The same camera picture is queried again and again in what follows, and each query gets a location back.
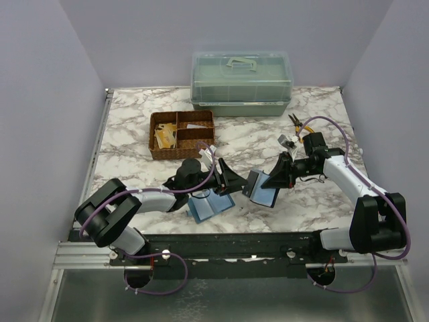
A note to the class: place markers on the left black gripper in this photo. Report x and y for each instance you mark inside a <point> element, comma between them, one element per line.
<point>228,181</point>

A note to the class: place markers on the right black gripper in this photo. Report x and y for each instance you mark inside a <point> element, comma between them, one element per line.
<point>284,174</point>

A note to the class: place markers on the black leather card holder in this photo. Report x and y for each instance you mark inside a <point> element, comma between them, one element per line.
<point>255,193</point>

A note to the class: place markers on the brown wicker divided tray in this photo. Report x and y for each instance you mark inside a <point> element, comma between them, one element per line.
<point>186,139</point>

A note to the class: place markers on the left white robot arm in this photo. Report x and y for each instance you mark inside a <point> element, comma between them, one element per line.
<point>105,215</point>

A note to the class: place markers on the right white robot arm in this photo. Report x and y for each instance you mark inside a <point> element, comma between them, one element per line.
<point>378,216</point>

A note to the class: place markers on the blue plastic card sleeve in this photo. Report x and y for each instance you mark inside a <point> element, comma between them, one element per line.
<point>208,204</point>

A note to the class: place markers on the white card in tray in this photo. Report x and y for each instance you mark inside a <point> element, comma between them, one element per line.
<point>195,126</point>

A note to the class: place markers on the gold cards in tray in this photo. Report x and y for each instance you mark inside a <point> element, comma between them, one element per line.
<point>165,134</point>

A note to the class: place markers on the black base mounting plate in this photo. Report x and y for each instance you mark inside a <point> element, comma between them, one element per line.
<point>232,255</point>

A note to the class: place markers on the green clear-lid storage box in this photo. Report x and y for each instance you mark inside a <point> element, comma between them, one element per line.
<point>234,84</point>

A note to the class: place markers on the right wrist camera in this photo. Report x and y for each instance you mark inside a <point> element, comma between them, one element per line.
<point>290,144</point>

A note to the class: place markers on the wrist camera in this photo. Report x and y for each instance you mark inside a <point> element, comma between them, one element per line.
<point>206,155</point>
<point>290,144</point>

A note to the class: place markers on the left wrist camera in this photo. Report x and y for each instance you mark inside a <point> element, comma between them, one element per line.
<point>206,155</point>

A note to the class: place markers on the yellow handled pliers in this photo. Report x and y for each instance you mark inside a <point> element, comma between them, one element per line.
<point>299,125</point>

